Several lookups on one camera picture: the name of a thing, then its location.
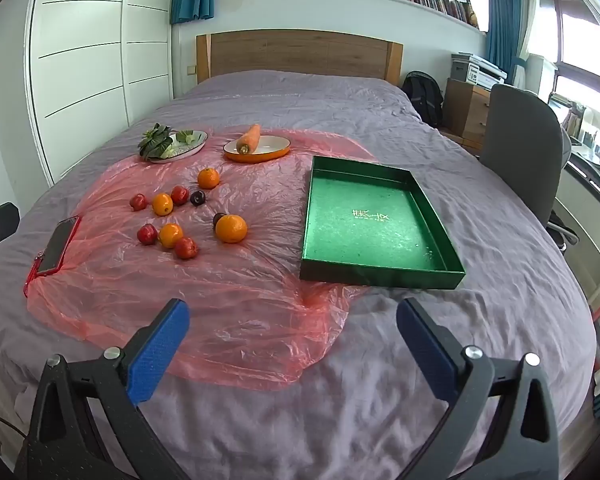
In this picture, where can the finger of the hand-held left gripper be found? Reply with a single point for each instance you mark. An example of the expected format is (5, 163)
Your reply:
(0, 222)

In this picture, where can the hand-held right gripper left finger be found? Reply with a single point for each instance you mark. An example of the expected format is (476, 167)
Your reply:
(157, 355)

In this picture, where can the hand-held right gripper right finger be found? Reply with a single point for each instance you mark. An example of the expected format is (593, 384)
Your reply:
(425, 350)

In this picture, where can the red apple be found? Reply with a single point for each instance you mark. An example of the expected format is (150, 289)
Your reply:
(179, 195)
(186, 248)
(138, 202)
(147, 234)

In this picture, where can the small orange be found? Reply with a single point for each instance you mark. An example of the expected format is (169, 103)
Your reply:
(170, 235)
(208, 178)
(162, 204)

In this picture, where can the green rectangular tray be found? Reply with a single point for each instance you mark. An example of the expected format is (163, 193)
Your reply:
(370, 240)

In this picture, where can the large orange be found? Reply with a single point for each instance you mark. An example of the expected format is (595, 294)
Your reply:
(231, 228)

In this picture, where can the dark plum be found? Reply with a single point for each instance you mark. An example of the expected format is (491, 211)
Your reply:
(218, 218)
(197, 198)

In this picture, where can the bed with purple blanket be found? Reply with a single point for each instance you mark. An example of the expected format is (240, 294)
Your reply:
(380, 360)

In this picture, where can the phone in red case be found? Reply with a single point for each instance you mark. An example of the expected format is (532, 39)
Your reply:
(57, 245)

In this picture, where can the pink plastic sheet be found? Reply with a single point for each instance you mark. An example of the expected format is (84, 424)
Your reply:
(240, 300)

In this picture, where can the dark green leafy vegetable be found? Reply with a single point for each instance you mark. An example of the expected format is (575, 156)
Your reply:
(155, 141)

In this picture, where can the white wardrobe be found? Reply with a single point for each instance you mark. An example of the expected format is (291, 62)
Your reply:
(80, 60)

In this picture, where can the pale green vegetable piece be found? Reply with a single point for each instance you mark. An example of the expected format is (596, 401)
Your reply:
(186, 136)

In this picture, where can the white plate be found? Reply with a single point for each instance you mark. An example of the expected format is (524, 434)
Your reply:
(192, 146)

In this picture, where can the grey chair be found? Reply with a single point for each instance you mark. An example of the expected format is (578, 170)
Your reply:
(520, 140)

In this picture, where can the carrot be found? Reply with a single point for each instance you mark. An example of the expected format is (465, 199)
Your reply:
(250, 137)

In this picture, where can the orange oval dish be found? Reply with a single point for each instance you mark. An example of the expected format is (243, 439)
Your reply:
(272, 146)

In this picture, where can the wooden nightstand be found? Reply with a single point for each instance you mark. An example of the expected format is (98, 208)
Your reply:
(467, 110)

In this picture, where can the black backpack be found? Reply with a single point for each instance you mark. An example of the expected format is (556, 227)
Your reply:
(422, 95)

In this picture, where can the white printer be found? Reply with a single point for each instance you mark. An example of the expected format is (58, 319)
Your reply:
(475, 70)

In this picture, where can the wooden headboard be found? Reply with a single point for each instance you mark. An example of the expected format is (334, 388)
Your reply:
(300, 52)

